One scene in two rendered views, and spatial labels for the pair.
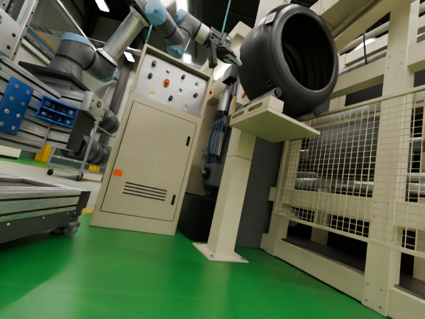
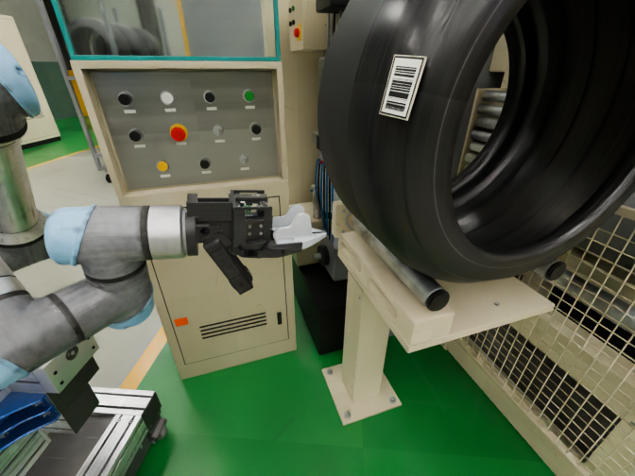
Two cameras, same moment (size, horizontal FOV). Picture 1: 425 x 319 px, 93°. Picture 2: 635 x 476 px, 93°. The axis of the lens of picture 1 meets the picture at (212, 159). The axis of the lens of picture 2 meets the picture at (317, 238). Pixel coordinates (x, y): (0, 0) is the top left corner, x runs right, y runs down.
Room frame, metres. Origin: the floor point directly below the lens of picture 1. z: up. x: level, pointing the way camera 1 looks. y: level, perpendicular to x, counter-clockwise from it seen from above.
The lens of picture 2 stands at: (0.49, -0.07, 1.25)
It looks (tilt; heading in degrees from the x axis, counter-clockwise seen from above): 30 degrees down; 6
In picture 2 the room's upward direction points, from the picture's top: straight up
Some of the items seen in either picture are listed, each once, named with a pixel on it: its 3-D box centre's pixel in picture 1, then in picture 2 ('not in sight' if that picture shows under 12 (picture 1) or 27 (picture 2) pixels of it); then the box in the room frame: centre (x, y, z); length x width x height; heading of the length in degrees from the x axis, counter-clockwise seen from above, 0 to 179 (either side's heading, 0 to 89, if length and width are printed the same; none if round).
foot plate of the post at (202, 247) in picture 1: (219, 251); (359, 385); (1.35, -0.17, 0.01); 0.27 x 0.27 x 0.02; 24
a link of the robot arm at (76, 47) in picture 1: (75, 50); not in sight; (0.92, 0.77, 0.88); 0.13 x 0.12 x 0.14; 154
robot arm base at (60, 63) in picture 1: (66, 71); not in sight; (0.92, 0.78, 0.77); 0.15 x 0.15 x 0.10
